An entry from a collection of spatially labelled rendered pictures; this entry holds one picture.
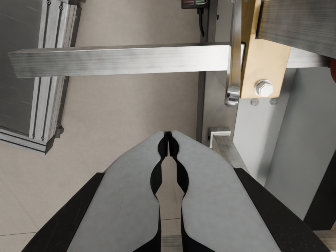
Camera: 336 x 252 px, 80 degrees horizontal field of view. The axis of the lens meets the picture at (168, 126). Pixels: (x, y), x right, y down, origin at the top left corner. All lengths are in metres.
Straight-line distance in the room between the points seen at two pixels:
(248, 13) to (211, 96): 0.22
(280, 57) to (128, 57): 0.18
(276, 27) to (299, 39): 0.04
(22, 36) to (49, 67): 0.78
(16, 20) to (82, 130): 0.66
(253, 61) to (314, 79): 0.30
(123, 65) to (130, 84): 0.92
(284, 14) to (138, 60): 0.15
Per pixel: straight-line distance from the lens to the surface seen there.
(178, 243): 0.33
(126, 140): 1.35
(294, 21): 0.20
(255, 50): 0.26
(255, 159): 0.69
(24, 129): 1.26
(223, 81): 0.36
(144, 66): 0.26
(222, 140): 0.45
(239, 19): 0.18
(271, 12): 0.24
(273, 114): 0.62
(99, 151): 1.45
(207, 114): 0.47
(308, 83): 0.56
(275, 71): 0.28
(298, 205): 0.63
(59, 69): 0.29
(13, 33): 1.09
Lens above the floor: 1.11
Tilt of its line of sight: 61 degrees down
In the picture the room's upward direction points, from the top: 178 degrees clockwise
